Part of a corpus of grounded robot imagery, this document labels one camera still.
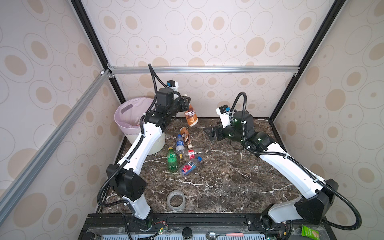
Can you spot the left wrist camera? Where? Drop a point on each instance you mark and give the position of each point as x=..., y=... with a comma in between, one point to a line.
x=173, y=85

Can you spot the clear tape roll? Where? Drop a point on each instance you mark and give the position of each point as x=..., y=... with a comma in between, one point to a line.
x=176, y=201

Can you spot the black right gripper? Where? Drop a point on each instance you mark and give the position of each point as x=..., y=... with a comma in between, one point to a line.
x=212, y=134

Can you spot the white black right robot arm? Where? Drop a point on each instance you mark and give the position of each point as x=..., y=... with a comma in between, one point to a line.
x=317, y=194

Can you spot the green snack packet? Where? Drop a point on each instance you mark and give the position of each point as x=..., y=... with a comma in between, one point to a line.
x=310, y=233

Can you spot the crushed bottle pink label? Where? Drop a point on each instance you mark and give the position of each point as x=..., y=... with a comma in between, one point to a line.
x=190, y=166

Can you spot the black round knob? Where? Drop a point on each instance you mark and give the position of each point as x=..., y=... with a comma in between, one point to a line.
x=187, y=233

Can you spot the black frame post left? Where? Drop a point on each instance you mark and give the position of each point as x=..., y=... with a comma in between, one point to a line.
x=97, y=47

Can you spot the black frame post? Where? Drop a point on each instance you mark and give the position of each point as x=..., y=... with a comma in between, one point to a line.
x=324, y=28
x=97, y=47

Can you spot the blue label water bottle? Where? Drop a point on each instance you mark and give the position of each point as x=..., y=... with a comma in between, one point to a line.
x=180, y=145

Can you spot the clear bottle red label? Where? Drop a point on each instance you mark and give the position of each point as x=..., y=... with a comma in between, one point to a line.
x=191, y=154

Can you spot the aluminium frame bar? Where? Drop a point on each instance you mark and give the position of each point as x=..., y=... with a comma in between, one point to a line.
x=23, y=181
x=211, y=69

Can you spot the green plastic soda bottle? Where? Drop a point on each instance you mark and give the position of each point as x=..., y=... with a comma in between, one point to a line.
x=172, y=160

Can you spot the aluminium frame bar back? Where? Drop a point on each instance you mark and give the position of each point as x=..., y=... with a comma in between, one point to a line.
x=211, y=69

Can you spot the black frame post right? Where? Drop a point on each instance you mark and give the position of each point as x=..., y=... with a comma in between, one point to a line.
x=324, y=28

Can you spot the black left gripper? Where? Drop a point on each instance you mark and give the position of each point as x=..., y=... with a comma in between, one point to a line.
x=182, y=100

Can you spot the brown Nescafe bottle front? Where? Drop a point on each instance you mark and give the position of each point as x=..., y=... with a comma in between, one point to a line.
x=191, y=116

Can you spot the pink bin liner bag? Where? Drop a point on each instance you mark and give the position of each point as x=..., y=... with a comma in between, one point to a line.
x=128, y=114

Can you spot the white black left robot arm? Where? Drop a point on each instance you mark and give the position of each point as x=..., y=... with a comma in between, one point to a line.
x=124, y=184

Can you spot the aluminium frame bar left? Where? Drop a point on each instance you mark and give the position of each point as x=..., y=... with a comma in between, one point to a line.
x=23, y=181

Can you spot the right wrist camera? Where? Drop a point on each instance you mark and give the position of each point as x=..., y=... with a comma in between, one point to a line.
x=224, y=114

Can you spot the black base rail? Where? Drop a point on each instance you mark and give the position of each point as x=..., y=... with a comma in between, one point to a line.
x=170, y=226

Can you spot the metal spoon red handle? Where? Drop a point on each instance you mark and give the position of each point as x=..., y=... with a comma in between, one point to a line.
x=214, y=236

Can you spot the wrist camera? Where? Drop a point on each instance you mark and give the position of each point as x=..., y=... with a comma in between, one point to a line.
x=224, y=114
x=173, y=85

